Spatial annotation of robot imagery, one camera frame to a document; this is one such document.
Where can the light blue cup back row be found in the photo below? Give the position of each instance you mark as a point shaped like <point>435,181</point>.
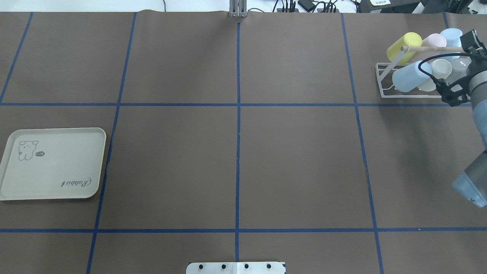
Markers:
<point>411,76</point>

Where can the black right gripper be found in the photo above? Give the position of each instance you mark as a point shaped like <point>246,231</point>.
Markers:
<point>457,96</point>

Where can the pink plastic cup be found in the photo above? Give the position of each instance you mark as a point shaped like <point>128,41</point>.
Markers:
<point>434,42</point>

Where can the light blue cup row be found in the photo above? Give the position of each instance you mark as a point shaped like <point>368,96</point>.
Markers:
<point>452,36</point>
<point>411,76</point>

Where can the grey plastic cup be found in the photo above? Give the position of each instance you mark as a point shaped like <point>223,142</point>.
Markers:
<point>459,69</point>

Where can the white wire dish rack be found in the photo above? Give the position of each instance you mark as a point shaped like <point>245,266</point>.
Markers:
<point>415,61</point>

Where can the cream white plastic cup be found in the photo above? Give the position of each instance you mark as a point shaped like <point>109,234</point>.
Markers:
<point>440,69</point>

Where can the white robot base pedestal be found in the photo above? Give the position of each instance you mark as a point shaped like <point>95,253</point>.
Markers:
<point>253,267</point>

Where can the white cup tray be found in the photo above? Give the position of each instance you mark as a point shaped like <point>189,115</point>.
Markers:
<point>59,163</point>

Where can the aluminium frame post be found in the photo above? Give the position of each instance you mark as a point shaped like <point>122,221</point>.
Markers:
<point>238,8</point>

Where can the light blue cup front row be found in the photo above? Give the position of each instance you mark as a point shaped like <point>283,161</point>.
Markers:
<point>452,36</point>

